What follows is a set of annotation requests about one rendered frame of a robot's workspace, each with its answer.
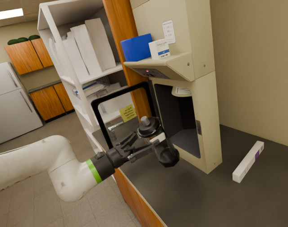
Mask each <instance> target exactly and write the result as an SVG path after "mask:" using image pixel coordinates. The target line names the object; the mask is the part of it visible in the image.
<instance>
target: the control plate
mask: <svg viewBox="0 0 288 227"><path fill-rule="evenodd" d="M133 69H134V70H136V71H138V72H139V73H141V74H142V75H144V74H145V75H144V76H146V77H153V76H154V75H156V76H155V77H156V78H164V79H170V78H169V77H167V76H166V75H164V74H163V73H161V72H159V71H158V70H156V69H147V68H133ZM147 71H148V72H147ZM152 71H154V72H152ZM146 74H148V75H149V74H151V75H153V76H151V75H149V76H147V75H146ZM158 75H159V76H158ZM161 76H162V77H161Z"/></svg>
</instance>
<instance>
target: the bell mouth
mask: <svg viewBox="0 0 288 227"><path fill-rule="evenodd" d="M171 93H172V95H174V96H177V97H189V96H192V93H191V91H190V90H189V89H187V88H181V87H175V86H174V87H173V88H172V92H171Z"/></svg>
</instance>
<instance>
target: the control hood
mask: <svg viewBox="0 0 288 227"><path fill-rule="evenodd" d="M124 65H125V66H127V67H129V68H130V69H132V70H133V71H135V72H137V73H139V72H138V71H136V70H134V69H133V68H147V69H156V70H158V71H159V72H161V73H163V74H164V75H166V76H167V77H169V78H170V79H171V80H176V81H184V82H192V81H194V80H195V78H194V70H193V63H192V54H191V52H187V53H174V54H170V56H168V57H165V58H162V59H152V57H148V58H146V59H142V60H140V61H137V62H124ZM139 74H140V75H142V74H141V73H139ZM142 76H144V75H142ZM144 77H145V76H144Z"/></svg>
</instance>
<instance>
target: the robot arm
mask: <svg viewBox="0 0 288 227"><path fill-rule="evenodd" d="M137 138H141V137H140V136H139V135H138V133H137V132H136V131H134V132H131V133H130V134H129V135H127V136H126V137H125V138H123V139H122V140H121V141H120V142H118V143H116V144H115V145H116V147H117V148H112V149H110V150H108V151H107V152H106V153H105V152H104V151H102V152H99V151H97V152H96V153H97V154H96V155H95V156H93V157H92V158H90V159H88V160H87V161H85V162H83V163H81V162H79V160H78V158H77V156H76V154H75V152H74V150H73V148H72V145H71V143H70V141H69V140H68V139H67V138H65V137H63V136H59V135H53V136H49V137H47V138H45V139H42V140H40V141H37V142H34V143H32V144H29V145H26V146H23V147H19V148H16V149H13V150H9V151H6V152H3V153H0V192H1V191H3V190H5V189H7V188H9V187H11V186H13V185H15V184H17V183H19V182H21V181H24V180H26V179H28V178H30V177H33V176H35V175H37V174H39V173H41V172H43V171H47V173H48V174H49V177H50V179H51V182H52V184H53V186H54V189H55V192H56V194H57V196H58V197H59V198H60V199H61V200H62V201H65V202H75V201H78V200H80V199H81V198H82V197H84V196H85V195H86V193H88V192H89V191H90V190H91V189H92V188H93V187H95V186H96V185H98V184H99V183H101V182H102V181H104V180H105V179H107V178H108V177H110V176H111V175H113V174H114V173H115V169H117V168H119V167H120V166H122V165H123V164H124V161H125V160H128V159H129V160H130V161H131V163H134V162H135V161H136V160H138V159H140V158H142V157H144V156H146V155H148V154H150V153H152V152H154V151H155V149H154V146H156V145H157V144H159V143H160V142H161V141H163V140H164V139H165V134H164V132H163V133H161V134H159V135H158V136H156V137H155V138H153V139H152V140H150V142H149V143H146V144H143V145H140V146H136V147H134V146H133V147H131V146H132V145H133V143H134V142H135V141H136V140H137Z"/></svg>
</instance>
